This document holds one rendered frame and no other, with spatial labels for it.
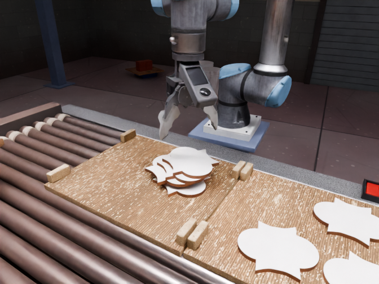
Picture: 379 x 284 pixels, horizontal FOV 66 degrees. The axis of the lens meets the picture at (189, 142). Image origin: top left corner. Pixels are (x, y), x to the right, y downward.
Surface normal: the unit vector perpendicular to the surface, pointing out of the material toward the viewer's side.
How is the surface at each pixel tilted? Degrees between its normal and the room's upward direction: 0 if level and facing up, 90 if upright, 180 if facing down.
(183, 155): 0
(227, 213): 0
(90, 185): 0
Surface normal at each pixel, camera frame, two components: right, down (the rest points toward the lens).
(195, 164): 0.01, -0.89
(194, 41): 0.34, 0.43
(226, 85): -0.62, 0.39
